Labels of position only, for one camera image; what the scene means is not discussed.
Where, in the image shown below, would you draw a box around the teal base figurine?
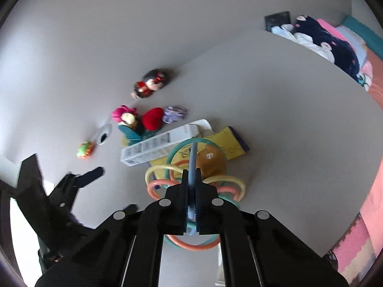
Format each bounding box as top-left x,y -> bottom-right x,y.
118,113 -> 148,146

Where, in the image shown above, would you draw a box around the silver desk cable grommet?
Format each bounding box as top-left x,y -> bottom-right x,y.
94,124 -> 112,146

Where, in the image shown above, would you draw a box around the foam puzzle floor mat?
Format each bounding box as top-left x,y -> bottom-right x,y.
324,213 -> 382,286

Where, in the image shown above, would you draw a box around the pink white cartoon pillow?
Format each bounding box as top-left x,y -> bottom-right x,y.
356,60 -> 373,91

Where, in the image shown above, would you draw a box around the teal pillow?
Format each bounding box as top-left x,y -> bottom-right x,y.
342,16 -> 383,59

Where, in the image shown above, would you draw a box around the black wall socket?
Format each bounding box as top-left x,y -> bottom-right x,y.
264,11 -> 291,32

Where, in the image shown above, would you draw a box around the pastel ring rattle toy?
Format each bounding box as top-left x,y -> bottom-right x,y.
145,137 -> 245,251

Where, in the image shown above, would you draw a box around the pink dinosaur toy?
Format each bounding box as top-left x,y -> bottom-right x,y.
112,105 -> 138,123

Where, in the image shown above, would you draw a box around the yellow snack bag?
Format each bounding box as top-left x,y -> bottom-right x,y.
148,126 -> 251,174

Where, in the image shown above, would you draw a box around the green orange turtle toy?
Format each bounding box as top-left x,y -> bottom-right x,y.
77,141 -> 95,159

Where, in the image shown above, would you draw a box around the red heart plush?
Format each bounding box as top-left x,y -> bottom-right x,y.
141,107 -> 164,132

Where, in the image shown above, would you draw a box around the purple bow hair clip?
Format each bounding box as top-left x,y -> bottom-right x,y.
162,106 -> 188,124

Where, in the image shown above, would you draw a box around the white barcode carton box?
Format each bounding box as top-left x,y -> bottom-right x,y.
120,119 -> 214,166

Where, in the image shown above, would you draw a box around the light blue dotted blanket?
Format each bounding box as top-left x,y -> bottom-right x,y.
336,25 -> 367,69

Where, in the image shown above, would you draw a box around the white crumpled clothes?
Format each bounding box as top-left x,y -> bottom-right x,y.
271,24 -> 335,64

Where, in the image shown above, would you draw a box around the pink bed sheet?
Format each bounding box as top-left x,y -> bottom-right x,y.
360,49 -> 382,258

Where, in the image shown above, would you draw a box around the dark navy patterned garment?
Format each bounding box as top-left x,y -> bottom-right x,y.
294,15 -> 360,80

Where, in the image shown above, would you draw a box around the brown round toy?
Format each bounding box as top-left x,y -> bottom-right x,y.
196,144 -> 227,179

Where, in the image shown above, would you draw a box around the red dress doll figurine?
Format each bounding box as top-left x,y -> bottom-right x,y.
131,69 -> 169,99

